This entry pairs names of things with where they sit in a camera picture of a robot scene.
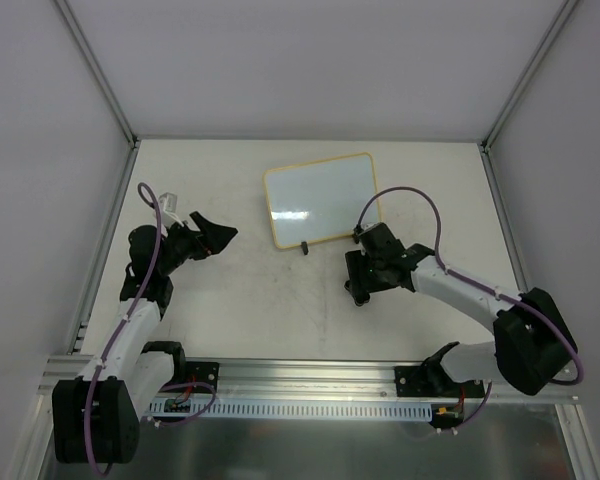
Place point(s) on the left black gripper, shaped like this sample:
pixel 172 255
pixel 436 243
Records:
pixel 196 240

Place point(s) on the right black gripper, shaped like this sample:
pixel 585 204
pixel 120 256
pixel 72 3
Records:
pixel 359 273

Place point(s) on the aluminium mounting rail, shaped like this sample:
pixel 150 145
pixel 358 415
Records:
pixel 320 380

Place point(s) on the black felt whiteboard eraser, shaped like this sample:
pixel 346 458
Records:
pixel 360 297

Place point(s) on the left aluminium frame post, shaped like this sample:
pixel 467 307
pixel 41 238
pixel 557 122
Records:
pixel 79 38

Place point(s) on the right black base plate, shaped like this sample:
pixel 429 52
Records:
pixel 428 380

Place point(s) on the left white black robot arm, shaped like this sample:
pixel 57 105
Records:
pixel 97 414

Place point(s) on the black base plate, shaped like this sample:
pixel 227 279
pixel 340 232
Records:
pixel 200 372
pixel 428 380

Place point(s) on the yellow framed whiteboard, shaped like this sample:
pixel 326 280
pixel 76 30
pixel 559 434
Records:
pixel 321 200

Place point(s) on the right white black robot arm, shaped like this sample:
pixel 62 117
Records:
pixel 530 342

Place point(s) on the aluminium frame post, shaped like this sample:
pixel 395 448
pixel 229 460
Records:
pixel 540 53
pixel 79 38

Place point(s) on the right aluminium frame post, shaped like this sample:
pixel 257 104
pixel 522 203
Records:
pixel 540 53

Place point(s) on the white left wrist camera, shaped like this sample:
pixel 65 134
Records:
pixel 167 209

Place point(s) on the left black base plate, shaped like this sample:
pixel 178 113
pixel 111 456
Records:
pixel 200 372

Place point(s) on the white slotted cable duct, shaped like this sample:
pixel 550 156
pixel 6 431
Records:
pixel 163 407

